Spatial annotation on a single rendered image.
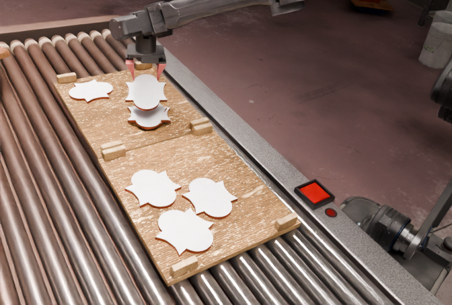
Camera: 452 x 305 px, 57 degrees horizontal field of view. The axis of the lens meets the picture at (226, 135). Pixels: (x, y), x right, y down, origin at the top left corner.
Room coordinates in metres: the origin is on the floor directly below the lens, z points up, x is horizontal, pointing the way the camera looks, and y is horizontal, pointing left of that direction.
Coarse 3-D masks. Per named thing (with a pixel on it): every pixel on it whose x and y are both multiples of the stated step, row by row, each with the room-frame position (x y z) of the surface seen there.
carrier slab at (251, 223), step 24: (168, 144) 0.91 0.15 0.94; (192, 144) 0.93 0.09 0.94; (216, 144) 0.95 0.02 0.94; (120, 168) 0.79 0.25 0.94; (144, 168) 0.80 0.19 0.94; (168, 168) 0.81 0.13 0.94; (192, 168) 0.83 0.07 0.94; (216, 168) 0.84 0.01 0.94; (240, 168) 0.86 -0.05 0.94; (120, 192) 0.71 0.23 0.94; (240, 192) 0.77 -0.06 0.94; (264, 192) 0.78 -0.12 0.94; (144, 216) 0.64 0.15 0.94; (240, 216) 0.69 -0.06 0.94; (264, 216) 0.70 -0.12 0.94; (144, 240) 0.58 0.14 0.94; (216, 240) 0.61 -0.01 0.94; (240, 240) 0.62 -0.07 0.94; (264, 240) 0.63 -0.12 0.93; (168, 264) 0.53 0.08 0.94; (216, 264) 0.55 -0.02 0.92
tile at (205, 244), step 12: (168, 216) 0.65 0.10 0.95; (180, 216) 0.65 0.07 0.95; (192, 216) 0.66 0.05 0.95; (168, 228) 0.61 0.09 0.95; (180, 228) 0.62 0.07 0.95; (192, 228) 0.62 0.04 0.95; (204, 228) 0.63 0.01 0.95; (168, 240) 0.58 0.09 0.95; (180, 240) 0.58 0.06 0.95; (192, 240) 0.59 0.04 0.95; (204, 240) 0.59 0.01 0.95; (180, 252) 0.55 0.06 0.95; (192, 252) 0.56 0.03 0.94
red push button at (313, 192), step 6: (306, 186) 0.84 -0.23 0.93; (312, 186) 0.84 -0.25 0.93; (318, 186) 0.84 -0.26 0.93; (306, 192) 0.81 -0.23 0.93; (312, 192) 0.82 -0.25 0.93; (318, 192) 0.82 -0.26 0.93; (324, 192) 0.82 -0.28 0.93; (312, 198) 0.79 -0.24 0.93; (318, 198) 0.80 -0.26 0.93; (324, 198) 0.80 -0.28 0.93
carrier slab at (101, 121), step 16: (80, 80) 1.17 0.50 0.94; (96, 80) 1.19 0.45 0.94; (112, 80) 1.21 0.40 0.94; (128, 80) 1.22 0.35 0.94; (160, 80) 1.25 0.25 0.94; (64, 96) 1.07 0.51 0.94; (112, 96) 1.11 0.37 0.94; (176, 96) 1.17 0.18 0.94; (80, 112) 1.00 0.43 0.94; (96, 112) 1.01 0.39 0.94; (112, 112) 1.02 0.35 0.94; (128, 112) 1.03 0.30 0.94; (176, 112) 1.07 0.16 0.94; (192, 112) 1.09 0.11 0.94; (80, 128) 0.93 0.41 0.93; (96, 128) 0.94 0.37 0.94; (112, 128) 0.95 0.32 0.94; (128, 128) 0.96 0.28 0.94; (160, 128) 0.98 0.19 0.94; (176, 128) 0.99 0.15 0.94; (96, 144) 0.87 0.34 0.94; (128, 144) 0.89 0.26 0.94; (144, 144) 0.90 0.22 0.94
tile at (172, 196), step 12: (132, 180) 0.74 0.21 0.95; (144, 180) 0.75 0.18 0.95; (156, 180) 0.75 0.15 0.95; (168, 180) 0.76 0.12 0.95; (132, 192) 0.70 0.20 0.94; (144, 192) 0.71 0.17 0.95; (156, 192) 0.71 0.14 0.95; (168, 192) 0.72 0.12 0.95; (144, 204) 0.67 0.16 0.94; (156, 204) 0.68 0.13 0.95; (168, 204) 0.68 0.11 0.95
